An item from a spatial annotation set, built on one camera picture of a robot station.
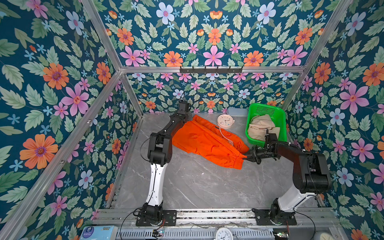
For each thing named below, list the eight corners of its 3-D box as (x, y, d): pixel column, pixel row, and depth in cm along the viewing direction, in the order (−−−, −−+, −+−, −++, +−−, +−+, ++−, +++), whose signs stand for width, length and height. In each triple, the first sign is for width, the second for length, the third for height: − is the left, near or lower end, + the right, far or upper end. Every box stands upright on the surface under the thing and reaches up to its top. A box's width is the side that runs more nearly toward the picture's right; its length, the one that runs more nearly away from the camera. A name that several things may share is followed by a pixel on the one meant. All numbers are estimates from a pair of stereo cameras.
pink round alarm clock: (217, 129, 111) (217, 127, 109) (216, 116, 120) (216, 114, 118) (235, 129, 111) (235, 127, 109) (233, 116, 120) (233, 114, 118)
